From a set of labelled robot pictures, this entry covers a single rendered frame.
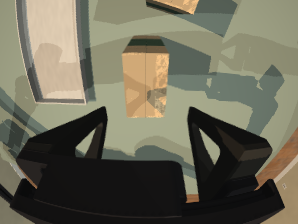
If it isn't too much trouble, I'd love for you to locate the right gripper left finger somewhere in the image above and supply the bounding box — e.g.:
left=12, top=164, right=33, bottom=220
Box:
left=22, top=106, right=108, bottom=159

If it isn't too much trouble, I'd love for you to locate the white shallow tray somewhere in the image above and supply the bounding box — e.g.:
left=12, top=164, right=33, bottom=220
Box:
left=15, top=0, right=89, bottom=105

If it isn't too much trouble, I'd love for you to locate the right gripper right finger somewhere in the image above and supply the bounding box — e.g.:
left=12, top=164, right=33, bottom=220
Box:
left=187, top=106, right=273, bottom=201

